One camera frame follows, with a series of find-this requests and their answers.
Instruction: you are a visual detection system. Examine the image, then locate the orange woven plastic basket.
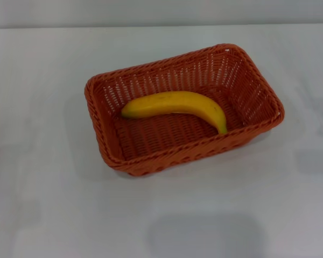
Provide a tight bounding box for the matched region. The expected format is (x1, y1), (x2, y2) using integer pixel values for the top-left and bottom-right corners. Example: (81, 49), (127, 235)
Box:
(85, 42), (285, 177)

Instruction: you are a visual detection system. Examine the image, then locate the yellow banana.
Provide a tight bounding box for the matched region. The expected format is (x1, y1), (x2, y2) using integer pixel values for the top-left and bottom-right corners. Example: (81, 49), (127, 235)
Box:
(121, 90), (228, 135)

